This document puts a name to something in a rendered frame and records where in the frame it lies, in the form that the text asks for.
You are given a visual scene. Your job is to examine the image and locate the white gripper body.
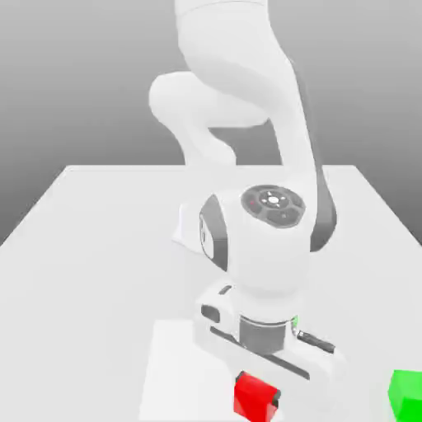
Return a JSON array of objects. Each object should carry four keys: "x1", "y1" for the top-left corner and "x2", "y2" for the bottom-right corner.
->
[{"x1": 193, "y1": 315, "x2": 348, "y2": 407}]

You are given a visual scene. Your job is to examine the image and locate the small red cube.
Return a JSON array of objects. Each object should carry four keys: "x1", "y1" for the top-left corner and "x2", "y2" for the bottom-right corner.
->
[{"x1": 232, "y1": 370, "x2": 282, "y2": 422}]

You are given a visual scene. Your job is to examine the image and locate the small green cube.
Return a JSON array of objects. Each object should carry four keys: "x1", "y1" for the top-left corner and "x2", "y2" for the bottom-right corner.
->
[{"x1": 387, "y1": 369, "x2": 422, "y2": 422}]

